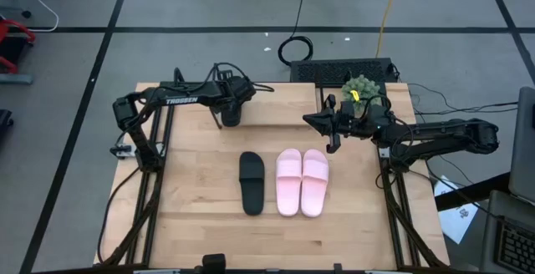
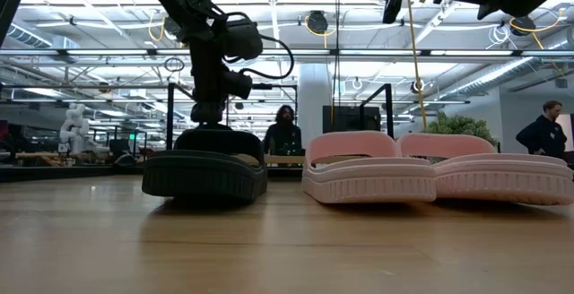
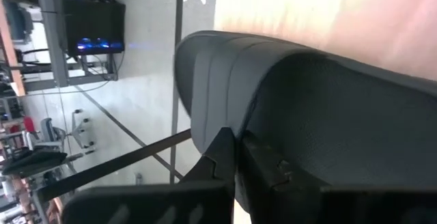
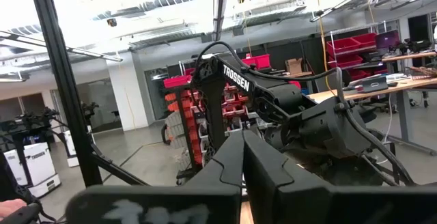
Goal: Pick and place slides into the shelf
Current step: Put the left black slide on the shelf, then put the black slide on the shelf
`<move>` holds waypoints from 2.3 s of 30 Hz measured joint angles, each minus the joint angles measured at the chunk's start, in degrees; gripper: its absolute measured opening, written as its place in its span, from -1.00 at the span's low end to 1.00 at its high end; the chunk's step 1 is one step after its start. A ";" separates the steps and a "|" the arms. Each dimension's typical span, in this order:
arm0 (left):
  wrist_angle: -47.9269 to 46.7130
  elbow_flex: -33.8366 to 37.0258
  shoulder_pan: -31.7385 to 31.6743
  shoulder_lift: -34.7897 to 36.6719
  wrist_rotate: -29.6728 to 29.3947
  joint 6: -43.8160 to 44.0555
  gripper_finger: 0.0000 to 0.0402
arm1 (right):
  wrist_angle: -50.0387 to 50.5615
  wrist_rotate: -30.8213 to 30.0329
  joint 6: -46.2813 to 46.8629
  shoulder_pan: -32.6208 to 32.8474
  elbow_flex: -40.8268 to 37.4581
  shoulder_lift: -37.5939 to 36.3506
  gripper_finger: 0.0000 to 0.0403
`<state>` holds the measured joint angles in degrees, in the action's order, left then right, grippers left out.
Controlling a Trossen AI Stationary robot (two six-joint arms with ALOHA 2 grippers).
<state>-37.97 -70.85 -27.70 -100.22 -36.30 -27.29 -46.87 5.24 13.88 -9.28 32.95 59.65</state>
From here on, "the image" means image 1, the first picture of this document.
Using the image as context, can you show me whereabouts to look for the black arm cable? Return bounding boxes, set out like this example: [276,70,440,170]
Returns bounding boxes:
[362,93,395,120]
[172,61,276,96]

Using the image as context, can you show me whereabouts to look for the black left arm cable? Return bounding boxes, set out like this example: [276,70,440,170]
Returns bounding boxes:
[172,61,276,96]

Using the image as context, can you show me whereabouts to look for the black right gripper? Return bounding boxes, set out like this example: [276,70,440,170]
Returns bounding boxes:
[303,94,396,155]

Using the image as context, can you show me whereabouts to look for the red metal cart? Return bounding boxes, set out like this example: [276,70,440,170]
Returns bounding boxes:
[0,18,37,75]

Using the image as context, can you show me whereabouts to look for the white paper sheet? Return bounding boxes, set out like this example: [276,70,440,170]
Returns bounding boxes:
[433,175,480,246]

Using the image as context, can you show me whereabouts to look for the yellow hanging cable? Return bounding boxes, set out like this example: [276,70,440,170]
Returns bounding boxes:
[374,0,403,59]

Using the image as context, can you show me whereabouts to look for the black table-side cable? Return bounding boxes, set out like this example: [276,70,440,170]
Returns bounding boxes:
[96,164,142,266]

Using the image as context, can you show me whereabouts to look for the thin black floor cables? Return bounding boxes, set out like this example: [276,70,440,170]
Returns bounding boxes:
[406,82,520,117]

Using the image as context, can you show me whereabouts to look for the black table-level camera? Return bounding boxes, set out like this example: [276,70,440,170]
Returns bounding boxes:
[201,253,228,274]

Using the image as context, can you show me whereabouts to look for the white floor cable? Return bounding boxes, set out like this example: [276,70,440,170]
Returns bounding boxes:
[20,0,60,33]

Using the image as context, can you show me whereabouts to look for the pink rubber slide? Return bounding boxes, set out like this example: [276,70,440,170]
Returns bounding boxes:
[275,148,303,218]
[300,148,330,219]

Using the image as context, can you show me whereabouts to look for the grey laptop with keyboard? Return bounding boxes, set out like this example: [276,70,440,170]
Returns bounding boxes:
[479,189,535,274]

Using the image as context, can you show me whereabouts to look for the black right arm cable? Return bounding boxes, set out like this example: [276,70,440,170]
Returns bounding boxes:
[362,93,395,120]

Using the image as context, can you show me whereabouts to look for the green artificial plant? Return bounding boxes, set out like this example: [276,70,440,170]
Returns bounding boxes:
[340,74,382,111]

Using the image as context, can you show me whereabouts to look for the black metal bar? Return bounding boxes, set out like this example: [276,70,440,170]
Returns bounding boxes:
[434,172,512,212]

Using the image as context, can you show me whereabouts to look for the black hanging cable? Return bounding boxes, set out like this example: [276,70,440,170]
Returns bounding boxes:
[277,0,315,68]

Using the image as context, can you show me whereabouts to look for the grey monitor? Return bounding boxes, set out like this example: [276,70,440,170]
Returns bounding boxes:
[507,86,535,206]

